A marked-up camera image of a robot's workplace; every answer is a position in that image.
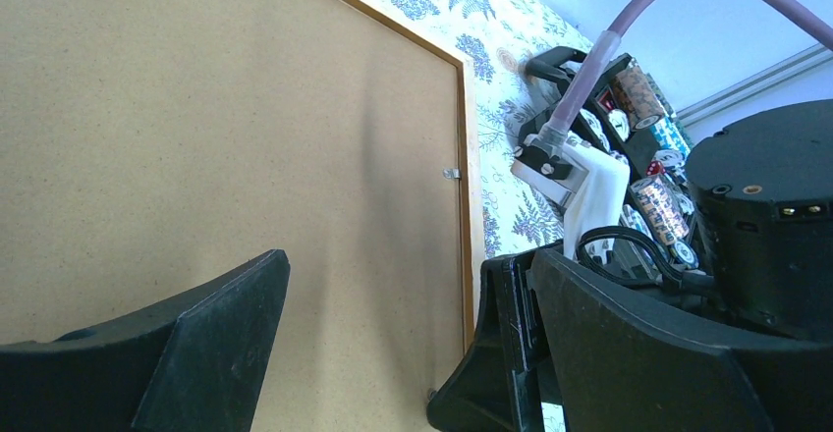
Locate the aluminium rail frame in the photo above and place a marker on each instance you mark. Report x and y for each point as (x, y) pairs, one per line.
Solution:
(788, 69)

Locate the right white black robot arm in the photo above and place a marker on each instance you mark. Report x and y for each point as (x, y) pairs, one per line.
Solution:
(762, 190)

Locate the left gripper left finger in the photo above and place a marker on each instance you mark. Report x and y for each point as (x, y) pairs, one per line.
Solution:
(195, 361)

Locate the black poker chip case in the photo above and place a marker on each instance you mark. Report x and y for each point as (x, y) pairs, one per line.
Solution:
(624, 117)

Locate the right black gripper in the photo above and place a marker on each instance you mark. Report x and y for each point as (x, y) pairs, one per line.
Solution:
(599, 221)

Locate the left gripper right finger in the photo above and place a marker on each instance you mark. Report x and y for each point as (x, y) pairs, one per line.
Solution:
(628, 362)

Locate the floral patterned table mat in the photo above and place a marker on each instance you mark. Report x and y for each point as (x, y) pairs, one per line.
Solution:
(507, 110)

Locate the brown cardboard backing board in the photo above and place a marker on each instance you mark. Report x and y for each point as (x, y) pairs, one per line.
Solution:
(148, 146)

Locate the wooden picture frame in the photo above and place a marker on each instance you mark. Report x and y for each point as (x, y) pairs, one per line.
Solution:
(470, 156)

